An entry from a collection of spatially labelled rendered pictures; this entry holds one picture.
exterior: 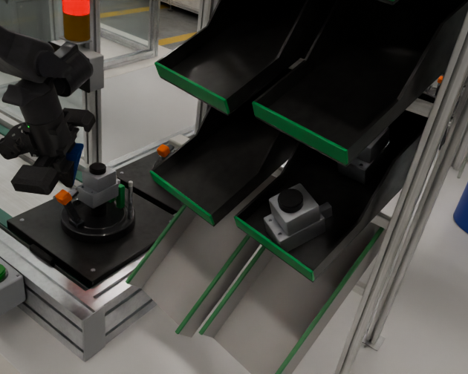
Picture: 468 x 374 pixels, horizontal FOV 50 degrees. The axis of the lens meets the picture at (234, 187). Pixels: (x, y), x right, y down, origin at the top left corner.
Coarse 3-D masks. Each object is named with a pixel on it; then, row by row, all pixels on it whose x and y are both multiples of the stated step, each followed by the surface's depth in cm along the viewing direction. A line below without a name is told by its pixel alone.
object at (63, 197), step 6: (60, 192) 88; (66, 192) 88; (72, 192) 90; (78, 192) 90; (60, 198) 87; (66, 198) 88; (72, 198) 89; (66, 204) 89; (72, 204) 90; (66, 210) 91; (72, 210) 91; (72, 216) 91; (78, 216) 93
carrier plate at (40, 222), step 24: (24, 216) 97; (48, 216) 98; (144, 216) 102; (168, 216) 103; (48, 240) 92; (72, 240) 93; (120, 240) 95; (144, 240) 96; (72, 264) 88; (96, 264) 89; (120, 264) 90
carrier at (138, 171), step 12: (180, 144) 125; (156, 156) 123; (120, 168) 116; (132, 168) 117; (144, 168) 117; (120, 180) 112; (132, 180) 112; (144, 180) 113; (144, 192) 109; (156, 192) 110; (168, 192) 110; (156, 204) 108; (168, 204) 107; (180, 204) 107
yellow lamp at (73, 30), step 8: (64, 16) 96; (72, 16) 96; (80, 16) 96; (88, 16) 98; (64, 24) 97; (72, 24) 96; (80, 24) 97; (88, 24) 98; (64, 32) 98; (72, 32) 97; (80, 32) 98; (88, 32) 99; (72, 40) 98; (80, 40) 98
